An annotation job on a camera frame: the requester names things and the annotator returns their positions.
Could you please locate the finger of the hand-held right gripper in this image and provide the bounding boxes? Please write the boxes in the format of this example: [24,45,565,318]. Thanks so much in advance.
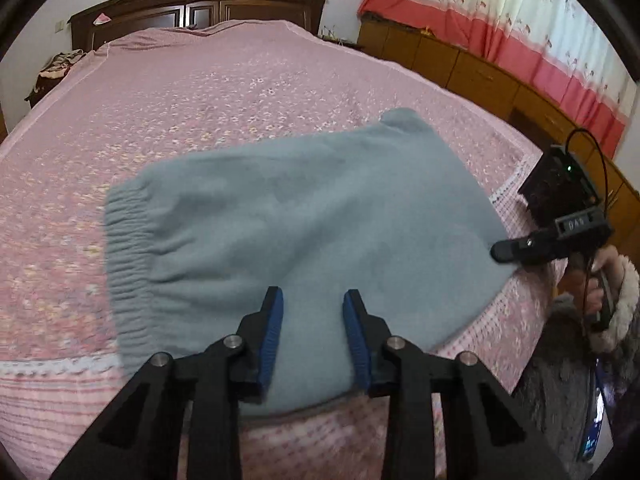
[491,230,567,266]

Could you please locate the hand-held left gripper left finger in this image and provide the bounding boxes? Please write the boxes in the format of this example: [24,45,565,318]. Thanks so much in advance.
[50,286,285,480]

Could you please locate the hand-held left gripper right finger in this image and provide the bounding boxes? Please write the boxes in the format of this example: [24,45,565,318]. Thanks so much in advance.
[342,289,571,480]

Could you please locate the grey pants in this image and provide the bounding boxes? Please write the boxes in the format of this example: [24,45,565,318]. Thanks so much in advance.
[102,107,516,418]

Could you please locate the person's right forearm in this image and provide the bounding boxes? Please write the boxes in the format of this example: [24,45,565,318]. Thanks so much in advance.
[587,255,640,357]

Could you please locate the person's right hand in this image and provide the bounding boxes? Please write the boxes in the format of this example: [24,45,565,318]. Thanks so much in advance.
[580,247,626,317]

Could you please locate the low yellow wooden cabinet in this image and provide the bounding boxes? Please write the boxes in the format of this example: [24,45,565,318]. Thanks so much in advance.
[356,20,640,211]

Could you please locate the grey fleece clothing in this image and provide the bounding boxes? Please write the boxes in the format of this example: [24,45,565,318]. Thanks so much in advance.
[515,295,603,480]

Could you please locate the smartphone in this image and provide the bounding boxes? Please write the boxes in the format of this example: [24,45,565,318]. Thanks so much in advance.
[577,360,610,463]

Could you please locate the cream and red floral curtain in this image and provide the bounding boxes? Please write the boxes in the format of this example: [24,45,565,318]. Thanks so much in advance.
[357,0,640,157]

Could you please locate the dark wooden nightstand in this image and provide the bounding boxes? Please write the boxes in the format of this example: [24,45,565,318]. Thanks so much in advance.
[320,35,367,54]
[25,76,56,109]

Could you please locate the pink floral bedspread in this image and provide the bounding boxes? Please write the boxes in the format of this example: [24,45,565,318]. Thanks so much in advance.
[0,20,562,480]

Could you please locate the pile of clothes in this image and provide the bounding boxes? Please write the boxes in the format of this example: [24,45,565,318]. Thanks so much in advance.
[39,49,86,80]

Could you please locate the black cable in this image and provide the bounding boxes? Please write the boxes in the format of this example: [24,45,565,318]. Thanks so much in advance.
[565,129,615,321]

